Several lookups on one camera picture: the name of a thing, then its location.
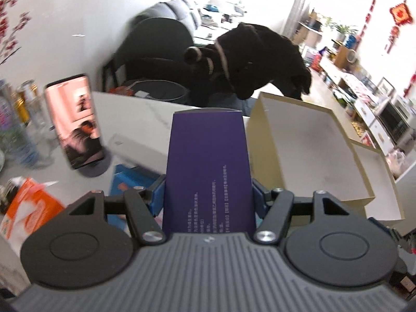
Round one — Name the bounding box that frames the large blue medicine box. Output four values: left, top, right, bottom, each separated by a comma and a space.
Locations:
109, 164, 163, 227

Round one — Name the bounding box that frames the purple medicine box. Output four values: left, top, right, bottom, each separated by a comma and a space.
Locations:
162, 108, 256, 235

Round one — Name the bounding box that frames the large tan cardboard box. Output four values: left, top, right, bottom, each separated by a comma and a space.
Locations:
245, 93, 375, 216

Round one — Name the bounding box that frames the tan cardboard box lid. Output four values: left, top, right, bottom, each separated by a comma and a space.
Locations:
351, 140, 405, 225

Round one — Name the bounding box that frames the orange tissue pack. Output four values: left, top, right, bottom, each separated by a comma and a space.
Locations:
1, 178, 66, 256

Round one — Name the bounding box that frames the smartphone on stand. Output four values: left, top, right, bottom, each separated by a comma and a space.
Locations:
44, 74, 105, 170

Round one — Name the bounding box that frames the white tv cabinet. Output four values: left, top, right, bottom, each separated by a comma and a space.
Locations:
319, 56, 395, 155

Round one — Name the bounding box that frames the black fluffy coat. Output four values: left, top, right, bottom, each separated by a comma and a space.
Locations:
184, 23, 312, 100

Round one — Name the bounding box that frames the black dining chair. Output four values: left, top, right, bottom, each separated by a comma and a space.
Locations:
101, 18, 194, 104

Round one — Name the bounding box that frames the clear water bottle vase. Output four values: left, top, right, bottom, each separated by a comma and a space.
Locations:
1, 79, 39, 167

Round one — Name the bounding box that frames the black microwave oven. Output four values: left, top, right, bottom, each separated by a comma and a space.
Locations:
378, 98, 415, 144

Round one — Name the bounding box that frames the gold drink can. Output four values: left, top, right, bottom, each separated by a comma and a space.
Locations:
16, 80, 44, 128

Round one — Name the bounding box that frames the green potted plant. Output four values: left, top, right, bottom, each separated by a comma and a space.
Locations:
325, 17, 357, 42

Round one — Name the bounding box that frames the grey sofa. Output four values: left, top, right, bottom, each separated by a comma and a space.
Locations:
131, 0, 202, 36

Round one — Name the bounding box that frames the red chinese knot ornament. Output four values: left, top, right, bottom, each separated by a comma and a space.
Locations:
386, 0, 414, 54

